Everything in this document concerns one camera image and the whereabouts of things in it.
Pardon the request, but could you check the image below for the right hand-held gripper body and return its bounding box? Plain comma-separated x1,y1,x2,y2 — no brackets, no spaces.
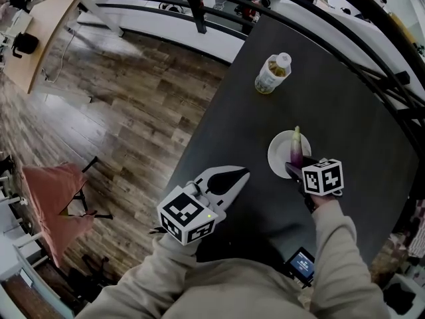
301,158,345,213

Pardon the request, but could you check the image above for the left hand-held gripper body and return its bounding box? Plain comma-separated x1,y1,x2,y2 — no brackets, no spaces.
156,180,227,245

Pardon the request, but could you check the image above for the purple and green eggplant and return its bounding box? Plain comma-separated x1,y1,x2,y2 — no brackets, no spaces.
290,125,305,169

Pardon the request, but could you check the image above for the person's left forearm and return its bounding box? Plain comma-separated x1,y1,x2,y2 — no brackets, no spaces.
74,233,199,319

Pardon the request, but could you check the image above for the person's right forearm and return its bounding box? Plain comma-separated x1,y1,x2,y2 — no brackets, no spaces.
310,197,389,319

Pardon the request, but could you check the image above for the dark grey table top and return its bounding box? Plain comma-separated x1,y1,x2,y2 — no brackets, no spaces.
164,13,421,275

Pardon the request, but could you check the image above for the white round plate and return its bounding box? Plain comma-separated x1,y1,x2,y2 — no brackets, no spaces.
267,130,312,179

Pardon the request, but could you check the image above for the person's beige sweatshirt torso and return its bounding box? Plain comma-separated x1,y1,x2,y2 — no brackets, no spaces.
159,257,319,319

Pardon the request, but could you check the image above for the small black screen device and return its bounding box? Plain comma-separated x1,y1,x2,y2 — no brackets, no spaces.
284,247,315,287

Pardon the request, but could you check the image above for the clear plastic drink bottle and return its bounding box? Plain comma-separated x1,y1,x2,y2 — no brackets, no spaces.
254,52,293,95

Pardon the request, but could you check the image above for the black folding stand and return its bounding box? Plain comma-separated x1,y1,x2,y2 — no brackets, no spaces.
59,156,114,221

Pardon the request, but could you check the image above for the pink cloth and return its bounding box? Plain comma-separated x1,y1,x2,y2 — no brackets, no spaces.
21,162,96,268

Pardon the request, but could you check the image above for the black bag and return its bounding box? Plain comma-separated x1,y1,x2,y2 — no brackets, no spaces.
383,282,416,315

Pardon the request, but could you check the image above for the black curved metal railing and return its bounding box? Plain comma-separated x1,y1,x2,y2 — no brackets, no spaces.
46,0,425,156

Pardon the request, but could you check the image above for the light wooden desk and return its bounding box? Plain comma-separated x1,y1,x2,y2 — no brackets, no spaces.
5,0,126,94

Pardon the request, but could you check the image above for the black kettle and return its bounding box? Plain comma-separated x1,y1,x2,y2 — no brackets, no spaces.
11,31,40,59

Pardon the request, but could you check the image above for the white cable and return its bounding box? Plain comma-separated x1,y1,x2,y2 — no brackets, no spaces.
41,28,76,82

